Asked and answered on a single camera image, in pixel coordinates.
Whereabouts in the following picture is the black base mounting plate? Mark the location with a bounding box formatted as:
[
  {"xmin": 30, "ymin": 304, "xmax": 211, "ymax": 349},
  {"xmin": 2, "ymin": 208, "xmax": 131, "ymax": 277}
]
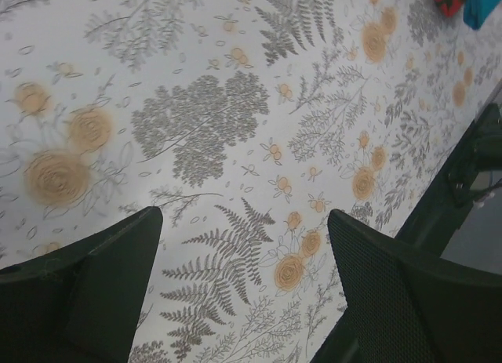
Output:
[{"xmin": 395, "ymin": 103, "xmax": 501, "ymax": 256}]

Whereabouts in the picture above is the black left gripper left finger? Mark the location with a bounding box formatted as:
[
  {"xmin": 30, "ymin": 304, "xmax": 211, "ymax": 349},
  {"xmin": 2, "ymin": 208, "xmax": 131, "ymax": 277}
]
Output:
[{"xmin": 1, "ymin": 206, "xmax": 163, "ymax": 362}]

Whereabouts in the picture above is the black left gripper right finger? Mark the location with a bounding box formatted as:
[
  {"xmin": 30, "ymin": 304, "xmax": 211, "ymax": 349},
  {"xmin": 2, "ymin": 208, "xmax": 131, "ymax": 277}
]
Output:
[{"xmin": 314, "ymin": 209, "xmax": 501, "ymax": 362}]

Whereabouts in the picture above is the teal blue t shirt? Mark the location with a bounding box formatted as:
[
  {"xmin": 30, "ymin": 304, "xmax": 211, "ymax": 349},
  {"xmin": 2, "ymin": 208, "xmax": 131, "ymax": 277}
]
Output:
[{"xmin": 463, "ymin": 0, "xmax": 501, "ymax": 30}]

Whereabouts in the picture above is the floral patterned table mat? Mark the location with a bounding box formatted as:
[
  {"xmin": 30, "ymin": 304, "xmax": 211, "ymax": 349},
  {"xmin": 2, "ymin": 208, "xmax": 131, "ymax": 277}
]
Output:
[{"xmin": 1, "ymin": 0, "xmax": 501, "ymax": 362}]

